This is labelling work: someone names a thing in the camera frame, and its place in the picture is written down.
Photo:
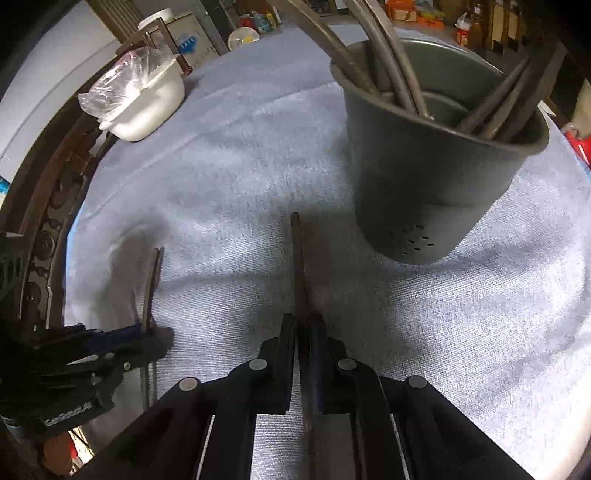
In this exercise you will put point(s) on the white jar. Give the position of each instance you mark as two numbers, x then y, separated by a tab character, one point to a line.
152	21

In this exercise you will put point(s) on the blue-grey tablecloth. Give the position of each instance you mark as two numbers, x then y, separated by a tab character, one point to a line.
231	161

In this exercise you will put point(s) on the white box blue print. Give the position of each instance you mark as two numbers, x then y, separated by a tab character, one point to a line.
189	41

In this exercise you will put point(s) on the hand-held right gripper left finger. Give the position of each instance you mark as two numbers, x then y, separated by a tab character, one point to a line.
287	369

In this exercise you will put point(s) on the clear plastic bag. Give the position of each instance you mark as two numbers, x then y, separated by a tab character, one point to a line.
115	87

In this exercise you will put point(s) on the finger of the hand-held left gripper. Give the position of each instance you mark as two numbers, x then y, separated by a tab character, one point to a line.
157	341
115	334

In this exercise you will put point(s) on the dark wooden chopstick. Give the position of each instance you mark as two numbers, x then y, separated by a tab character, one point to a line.
298	258
151	286

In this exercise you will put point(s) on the carved dark wooden furniture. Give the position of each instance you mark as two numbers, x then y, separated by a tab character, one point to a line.
51	203

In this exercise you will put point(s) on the grey utensil holder cup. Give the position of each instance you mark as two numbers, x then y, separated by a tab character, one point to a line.
415	184

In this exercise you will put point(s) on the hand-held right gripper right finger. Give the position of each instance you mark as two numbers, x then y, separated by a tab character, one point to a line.
317	364

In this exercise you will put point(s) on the bundle of dark chopsticks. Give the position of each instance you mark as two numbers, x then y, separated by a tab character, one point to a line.
508	101

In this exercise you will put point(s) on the white round lid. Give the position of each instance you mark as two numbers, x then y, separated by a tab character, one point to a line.
242	37

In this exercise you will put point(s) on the orange boxes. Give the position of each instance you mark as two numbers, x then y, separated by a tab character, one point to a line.
406	9

